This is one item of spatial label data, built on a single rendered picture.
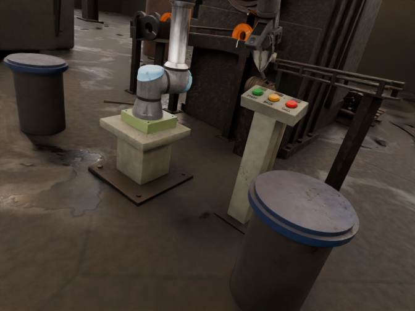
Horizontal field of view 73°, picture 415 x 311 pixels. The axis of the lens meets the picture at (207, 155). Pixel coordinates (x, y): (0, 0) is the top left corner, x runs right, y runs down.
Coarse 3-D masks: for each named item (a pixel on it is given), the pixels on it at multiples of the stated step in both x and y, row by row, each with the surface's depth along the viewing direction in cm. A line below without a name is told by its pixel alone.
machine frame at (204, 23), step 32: (224, 0) 206; (288, 0) 178; (320, 0) 167; (352, 0) 180; (224, 32) 206; (288, 32) 177; (320, 32) 168; (192, 64) 233; (224, 64) 214; (320, 64) 184; (192, 96) 242; (224, 96) 221; (320, 96) 220; (288, 128) 199
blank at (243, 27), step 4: (240, 24) 189; (244, 24) 187; (236, 28) 192; (240, 28) 190; (244, 28) 188; (248, 28) 186; (236, 32) 192; (240, 32) 193; (248, 32) 187; (232, 36) 195; (236, 36) 193; (248, 36) 188
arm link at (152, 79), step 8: (144, 72) 124; (152, 72) 124; (160, 72) 126; (144, 80) 125; (152, 80) 126; (160, 80) 128; (168, 80) 131; (144, 88) 127; (152, 88) 127; (160, 88) 130; (168, 88) 132; (144, 96) 129; (152, 96) 129; (160, 96) 133
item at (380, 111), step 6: (372, 90) 341; (348, 96) 309; (354, 96) 346; (360, 96) 301; (348, 102) 313; (354, 102) 308; (342, 108) 315; (348, 108) 322; (354, 108) 308; (342, 114) 342; (348, 114) 304; (354, 114) 301; (378, 114) 321; (336, 120) 314; (342, 120) 317; (378, 120) 349; (372, 126) 323
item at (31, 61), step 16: (16, 64) 150; (32, 64) 151; (48, 64) 157; (64, 64) 166; (16, 80) 157; (32, 80) 156; (48, 80) 160; (16, 96) 164; (32, 96) 160; (48, 96) 164; (32, 112) 164; (48, 112) 168; (64, 112) 180; (32, 128) 169; (48, 128) 172; (64, 128) 183
